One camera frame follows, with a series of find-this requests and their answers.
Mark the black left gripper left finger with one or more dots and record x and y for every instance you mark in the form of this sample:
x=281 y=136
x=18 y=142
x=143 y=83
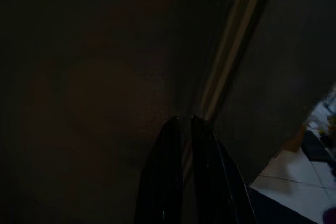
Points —
x=162 y=182

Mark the black floor mat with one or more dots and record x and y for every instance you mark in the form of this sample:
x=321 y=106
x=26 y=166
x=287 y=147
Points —
x=275 y=208

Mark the grey steel fridge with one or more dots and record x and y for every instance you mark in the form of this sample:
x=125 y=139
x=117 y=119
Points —
x=78 y=77

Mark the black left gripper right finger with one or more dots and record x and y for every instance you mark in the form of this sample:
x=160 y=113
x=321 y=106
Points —
x=218 y=187

